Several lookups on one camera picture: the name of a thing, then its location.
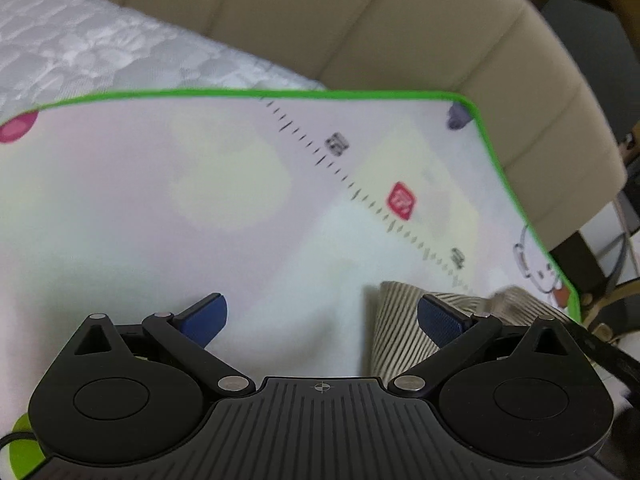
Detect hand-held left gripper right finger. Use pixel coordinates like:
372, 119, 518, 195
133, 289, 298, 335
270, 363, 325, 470
390, 294, 571, 397

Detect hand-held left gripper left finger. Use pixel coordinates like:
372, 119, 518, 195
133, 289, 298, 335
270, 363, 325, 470
75, 292, 256, 398

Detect grey cable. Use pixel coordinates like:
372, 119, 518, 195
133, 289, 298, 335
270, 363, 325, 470
607, 200, 640, 291

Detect black and gold office chair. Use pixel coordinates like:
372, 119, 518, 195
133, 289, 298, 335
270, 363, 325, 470
580, 280, 640, 346

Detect cartoon printed play mat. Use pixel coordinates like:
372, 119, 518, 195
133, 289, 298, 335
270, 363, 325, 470
0, 89, 583, 480

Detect beige padded bed headboard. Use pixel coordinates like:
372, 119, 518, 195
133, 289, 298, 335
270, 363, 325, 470
30, 0, 628, 251

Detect white desk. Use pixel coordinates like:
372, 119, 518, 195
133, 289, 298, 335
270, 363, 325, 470
577, 200, 633, 286

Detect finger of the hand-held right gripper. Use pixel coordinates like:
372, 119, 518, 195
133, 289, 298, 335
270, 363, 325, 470
566, 323, 640, 396

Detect striped beige knit garment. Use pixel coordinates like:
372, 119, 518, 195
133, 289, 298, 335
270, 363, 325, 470
367, 280, 576, 381

